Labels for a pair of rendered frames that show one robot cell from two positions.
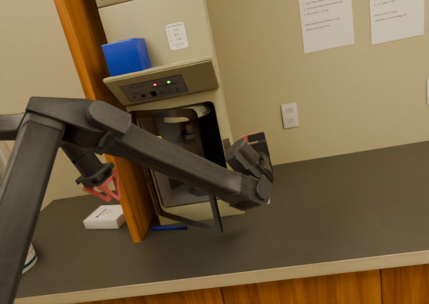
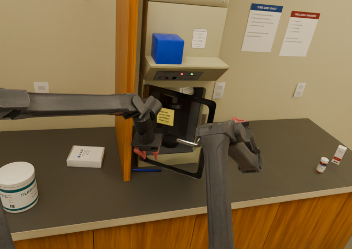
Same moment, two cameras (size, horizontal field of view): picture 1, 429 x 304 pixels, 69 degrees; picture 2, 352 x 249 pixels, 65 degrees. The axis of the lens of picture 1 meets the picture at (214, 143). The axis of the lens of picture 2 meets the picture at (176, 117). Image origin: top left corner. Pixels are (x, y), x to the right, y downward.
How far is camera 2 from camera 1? 0.68 m
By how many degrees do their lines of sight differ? 27
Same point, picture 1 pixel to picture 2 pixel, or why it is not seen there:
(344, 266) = (270, 200)
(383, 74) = (278, 75)
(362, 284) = (270, 208)
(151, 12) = (188, 17)
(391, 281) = (283, 207)
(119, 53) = (169, 48)
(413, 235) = (298, 183)
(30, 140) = (224, 151)
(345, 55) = (262, 58)
